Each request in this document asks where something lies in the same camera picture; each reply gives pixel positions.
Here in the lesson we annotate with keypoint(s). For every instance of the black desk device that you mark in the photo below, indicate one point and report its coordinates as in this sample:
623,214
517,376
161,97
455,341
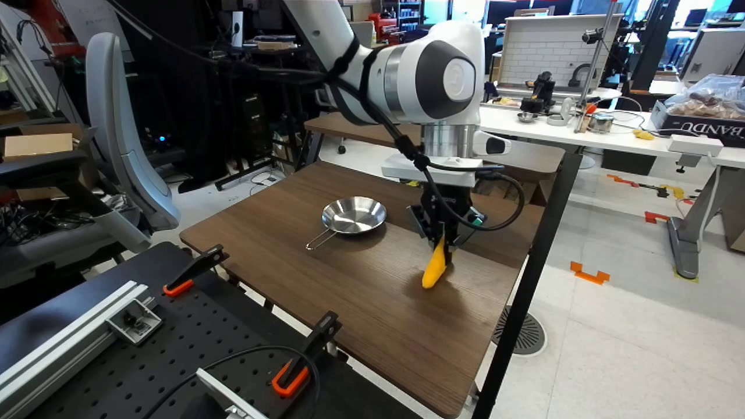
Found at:
538,94

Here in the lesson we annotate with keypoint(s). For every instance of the raised wooden shelf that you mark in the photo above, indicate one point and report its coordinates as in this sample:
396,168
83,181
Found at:
537,159

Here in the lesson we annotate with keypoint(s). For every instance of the grey desk leg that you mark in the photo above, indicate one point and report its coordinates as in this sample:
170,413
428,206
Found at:
690,232

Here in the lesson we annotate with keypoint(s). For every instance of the black box with clutter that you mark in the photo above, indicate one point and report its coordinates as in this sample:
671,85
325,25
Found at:
701,117

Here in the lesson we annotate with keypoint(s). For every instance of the white desk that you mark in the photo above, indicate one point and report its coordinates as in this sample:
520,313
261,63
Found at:
560,125

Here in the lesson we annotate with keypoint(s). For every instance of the aluminium corner bracket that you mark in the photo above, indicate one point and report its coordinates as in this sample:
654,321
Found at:
137,320

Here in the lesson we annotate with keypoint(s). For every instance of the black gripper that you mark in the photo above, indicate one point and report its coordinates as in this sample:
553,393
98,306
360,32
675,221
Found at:
448,202

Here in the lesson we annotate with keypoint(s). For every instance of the black perforated breadboard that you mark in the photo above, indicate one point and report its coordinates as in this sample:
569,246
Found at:
194,341

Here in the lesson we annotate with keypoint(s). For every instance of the light wooden board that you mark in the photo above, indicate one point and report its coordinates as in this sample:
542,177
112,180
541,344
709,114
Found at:
38,144

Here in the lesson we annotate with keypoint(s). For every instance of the long aluminium rail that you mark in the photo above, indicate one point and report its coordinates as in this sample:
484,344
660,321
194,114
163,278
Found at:
70,334

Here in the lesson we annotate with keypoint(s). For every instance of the orange carrot plushie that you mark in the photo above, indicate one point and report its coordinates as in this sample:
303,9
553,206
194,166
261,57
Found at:
433,267

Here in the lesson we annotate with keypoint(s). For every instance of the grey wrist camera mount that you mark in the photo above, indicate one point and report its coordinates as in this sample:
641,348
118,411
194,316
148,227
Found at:
433,168

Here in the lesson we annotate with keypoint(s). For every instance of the steel frying pan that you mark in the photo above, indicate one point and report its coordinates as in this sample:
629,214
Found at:
354,213

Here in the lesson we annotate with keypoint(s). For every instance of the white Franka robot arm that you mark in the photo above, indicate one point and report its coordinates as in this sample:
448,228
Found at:
419,78

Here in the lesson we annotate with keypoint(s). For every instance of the white board panel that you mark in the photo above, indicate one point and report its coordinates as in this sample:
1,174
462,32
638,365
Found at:
560,47

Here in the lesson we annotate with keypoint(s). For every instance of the short aluminium rail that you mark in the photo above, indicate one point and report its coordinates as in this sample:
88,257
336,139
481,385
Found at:
225,395

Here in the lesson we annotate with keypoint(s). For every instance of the black table leg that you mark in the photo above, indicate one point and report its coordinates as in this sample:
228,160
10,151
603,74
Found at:
537,263

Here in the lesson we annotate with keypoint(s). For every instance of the round floor drain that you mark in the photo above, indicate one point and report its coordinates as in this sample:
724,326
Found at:
528,336

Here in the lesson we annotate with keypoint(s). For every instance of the grey chair back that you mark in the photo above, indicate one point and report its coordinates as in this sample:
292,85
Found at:
118,130

